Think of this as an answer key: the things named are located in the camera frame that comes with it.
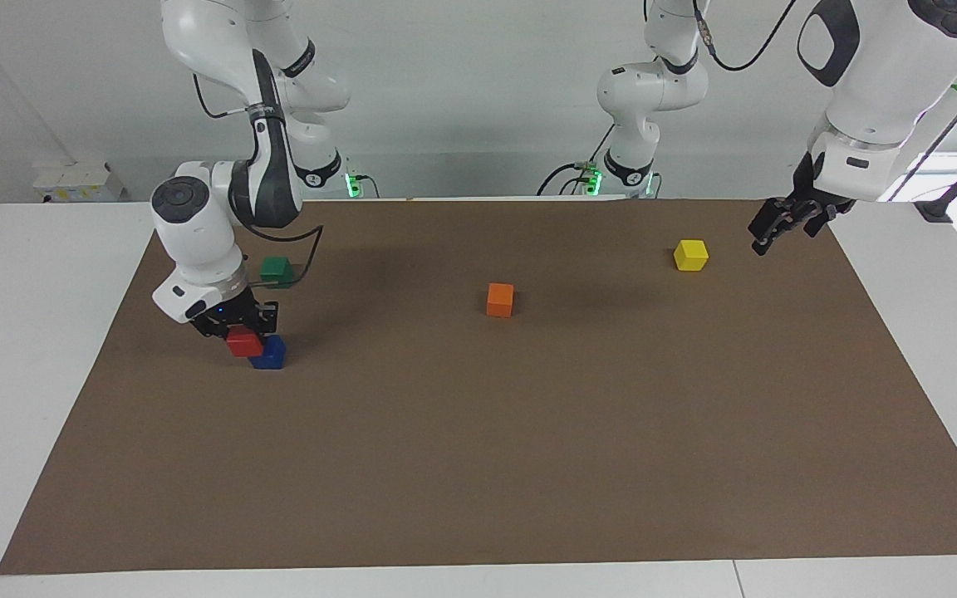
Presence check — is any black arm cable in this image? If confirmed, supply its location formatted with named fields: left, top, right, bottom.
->
left=691, top=0, right=801, bottom=73
left=191, top=48, right=326, bottom=289

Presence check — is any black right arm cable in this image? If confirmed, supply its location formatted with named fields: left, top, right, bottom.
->
left=191, top=48, right=326, bottom=289

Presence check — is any green wooden block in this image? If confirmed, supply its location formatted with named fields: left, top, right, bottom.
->
left=259, top=255, right=296, bottom=291

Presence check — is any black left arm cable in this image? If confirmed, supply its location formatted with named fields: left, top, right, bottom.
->
left=691, top=0, right=801, bottom=73

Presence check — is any yellow wooden block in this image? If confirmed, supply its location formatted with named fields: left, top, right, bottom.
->
left=673, top=238, right=710, bottom=273

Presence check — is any orange wooden block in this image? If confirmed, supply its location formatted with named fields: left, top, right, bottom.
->
left=485, top=282, right=516, bottom=319

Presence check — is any white wall box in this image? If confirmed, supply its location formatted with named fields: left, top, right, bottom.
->
left=32, top=161, right=125, bottom=203

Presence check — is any blue wooden block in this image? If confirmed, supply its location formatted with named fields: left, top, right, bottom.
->
left=249, top=334, right=287, bottom=371

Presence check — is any red wooden block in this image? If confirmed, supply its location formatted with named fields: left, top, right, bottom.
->
left=225, top=326, right=265, bottom=359

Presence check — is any brown table mat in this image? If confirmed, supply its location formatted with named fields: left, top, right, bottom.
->
left=0, top=198, right=957, bottom=576

